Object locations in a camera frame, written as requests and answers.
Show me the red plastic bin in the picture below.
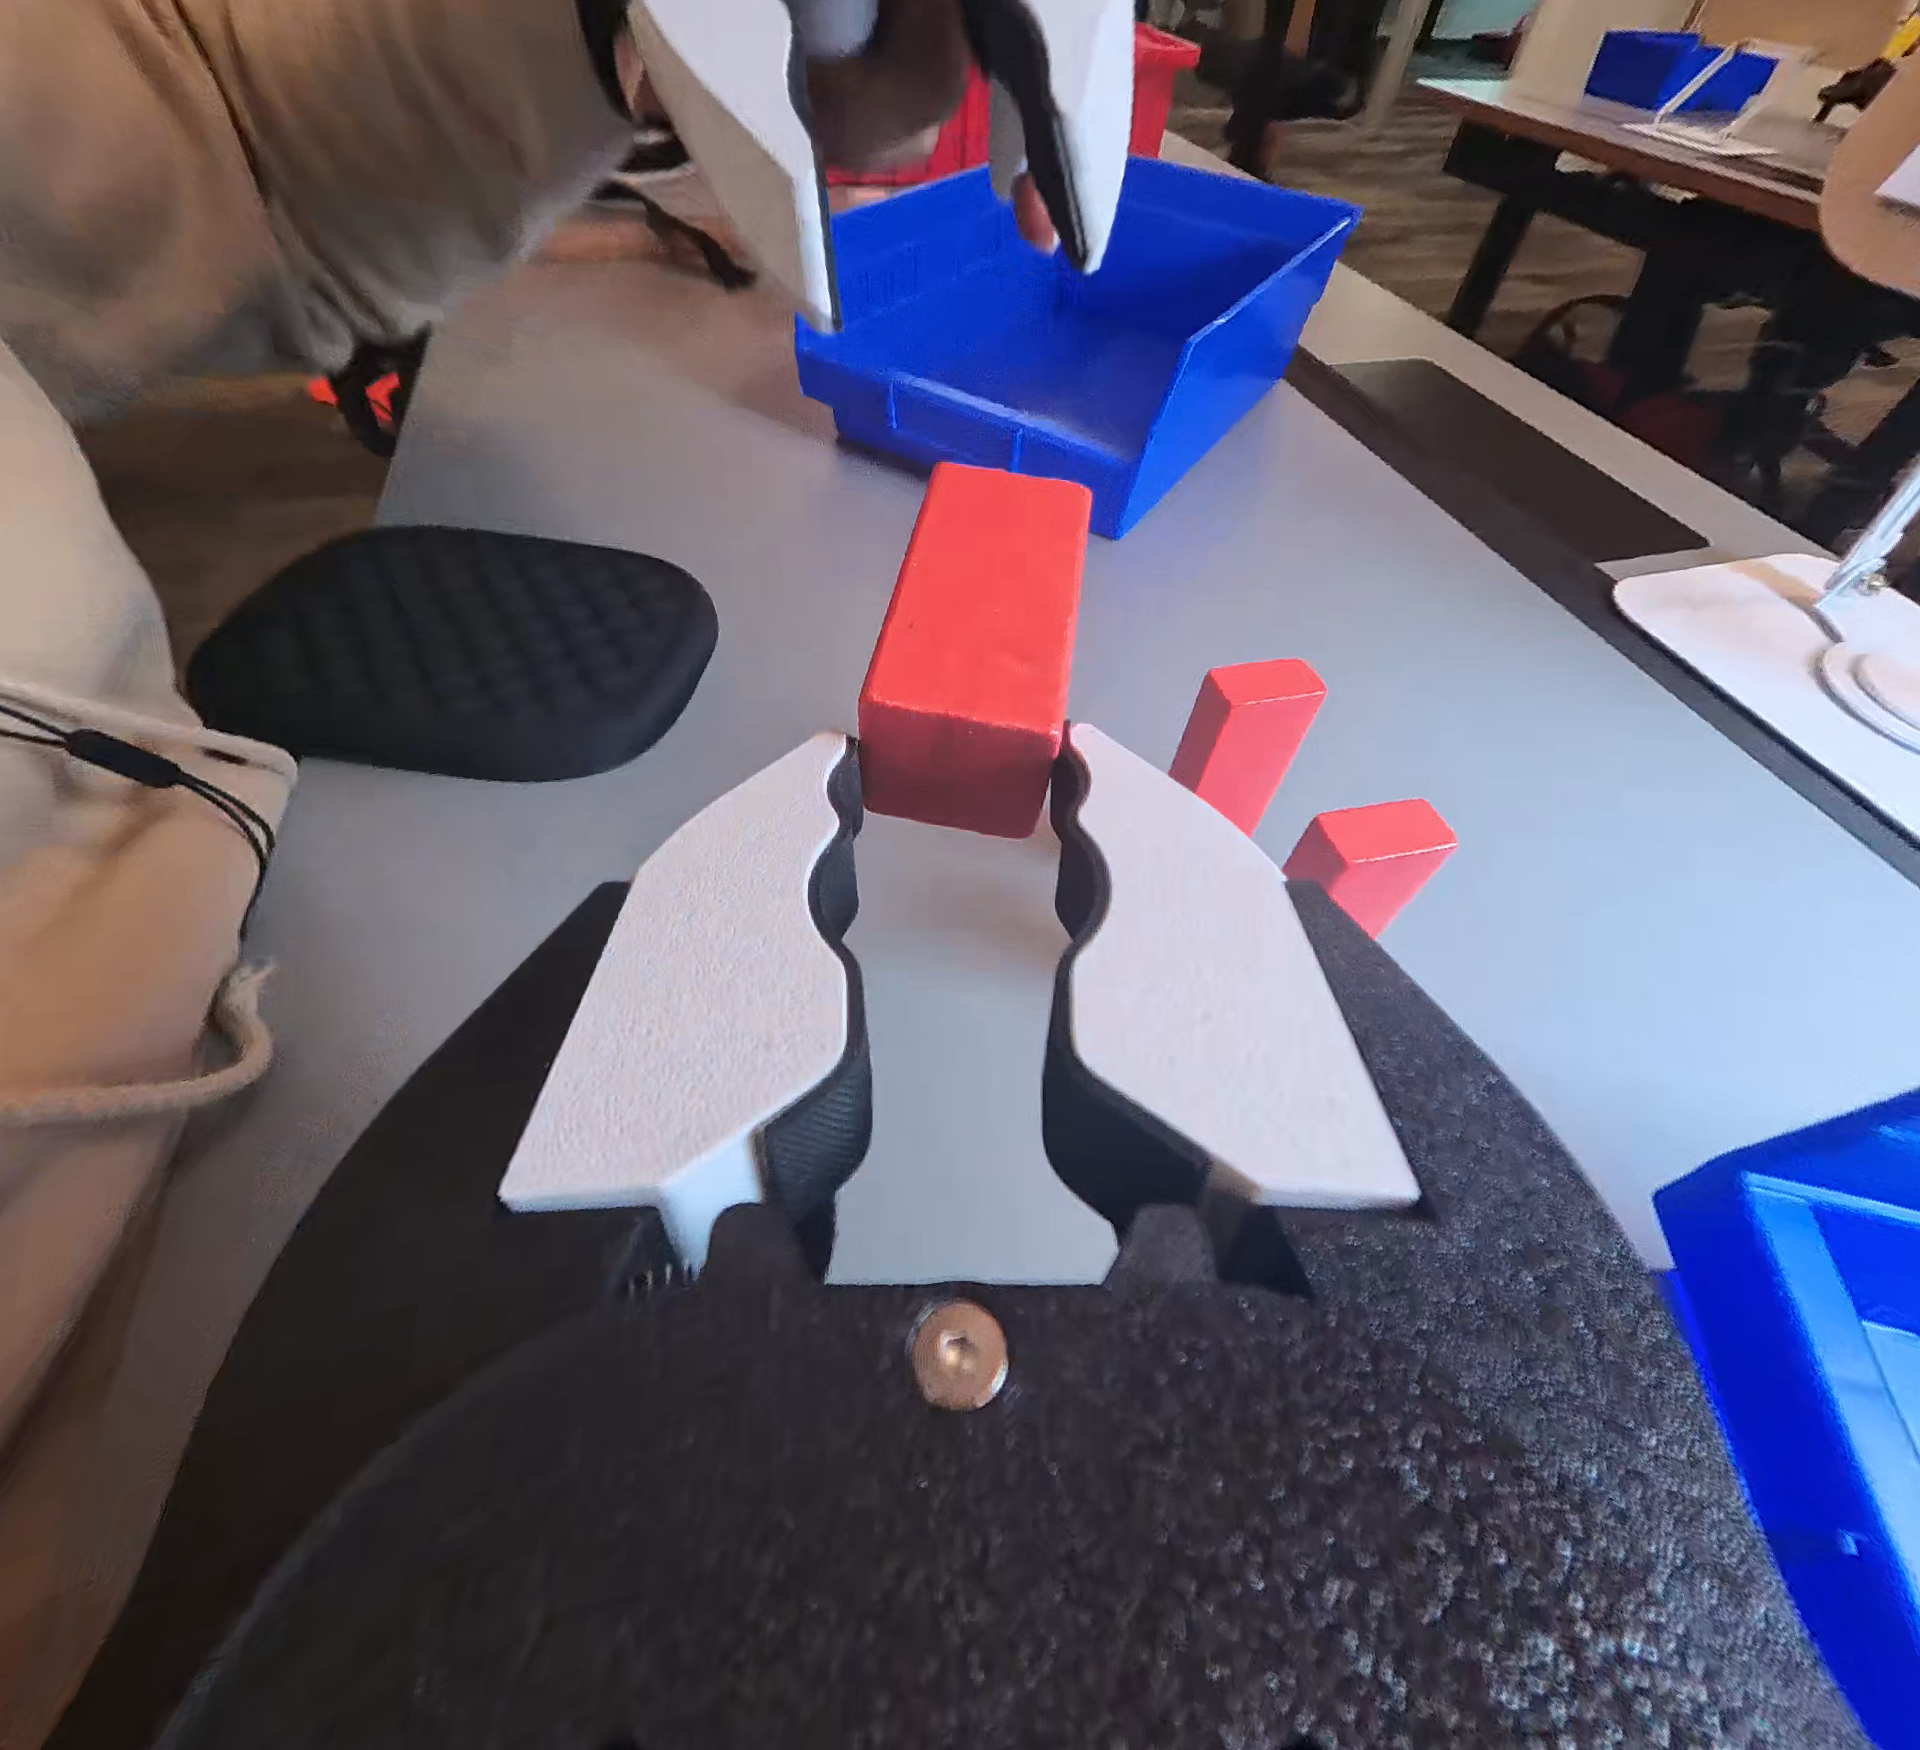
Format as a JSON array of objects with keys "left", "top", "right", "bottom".
[{"left": 825, "top": 22, "right": 1201, "bottom": 191}]

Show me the black wrist rest pad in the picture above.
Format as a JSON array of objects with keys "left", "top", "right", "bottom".
[{"left": 188, "top": 527, "right": 719, "bottom": 784}]

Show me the blue plastic bin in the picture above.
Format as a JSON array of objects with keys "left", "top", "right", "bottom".
[
  {"left": 794, "top": 151, "right": 1363, "bottom": 541},
  {"left": 1653, "top": 1092, "right": 1920, "bottom": 1750}
]

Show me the person's left hand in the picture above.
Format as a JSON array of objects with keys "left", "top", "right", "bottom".
[{"left": 812, "top": 0, "right": 979, "bottom": 167}]

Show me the white hoodie drawstring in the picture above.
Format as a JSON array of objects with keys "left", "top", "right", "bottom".
[{"left": 0, "top": 962, "right": 279, "bottom": 1129}]

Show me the dark red bag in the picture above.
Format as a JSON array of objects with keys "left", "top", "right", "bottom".
[{"left": 1512, "top": 293, "right": 1726, "bottom": 463}]

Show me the thin black cord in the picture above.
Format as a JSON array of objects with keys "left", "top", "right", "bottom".
[{"left": 0, "top": 700, "right": 279, "bottom": 933}]

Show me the white lamp base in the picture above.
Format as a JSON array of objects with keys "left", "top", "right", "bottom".
[{"left": 1611, "top": 55, "right": 1920, "bottom": 842}]

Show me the red arch wooden block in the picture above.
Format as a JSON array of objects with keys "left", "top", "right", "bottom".
[{"left": 856, "top": 464, "right": 1093, "bottom": 842}]

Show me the black object with orange mark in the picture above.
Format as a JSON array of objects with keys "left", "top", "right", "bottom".
[{"left": 307, "top": 338, "right": 431, "bottom": 461}]

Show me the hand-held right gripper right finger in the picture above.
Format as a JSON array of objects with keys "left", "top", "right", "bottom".
[{"left": 1043, "top": 722, "right": 1423, "bottom": 1220}]

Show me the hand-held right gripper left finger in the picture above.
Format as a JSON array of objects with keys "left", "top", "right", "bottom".
[{"left": 497, "top": 730, "right": 876, "bottom": 1275}]

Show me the person's beige hoodie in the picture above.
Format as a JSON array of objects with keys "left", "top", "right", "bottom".
[{"left": 0, "top": 334, "right": 302, "bottom": 1750}]

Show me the black strap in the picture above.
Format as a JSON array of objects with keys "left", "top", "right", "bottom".
[{"left": 593, "top": 138, "right": 757, "bottom": 293}]

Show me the red rectangular wooden block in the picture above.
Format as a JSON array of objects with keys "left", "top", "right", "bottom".
[
  {"left": 1285, "top": 799, "right": 1460, "bottom": 939},
  {"left": 1170, "top": 660, "right": 1329, "bottom": 837}
]

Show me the brown wooden table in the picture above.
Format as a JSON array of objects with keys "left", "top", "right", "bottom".
[{"left": 1417, "top": 74, "right": 1920, "bottom": 283}]

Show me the small blue storage bin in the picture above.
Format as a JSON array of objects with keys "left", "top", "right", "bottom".
[{"left": 1585, "top": 29, "right": 1778, "bottom": 117}]

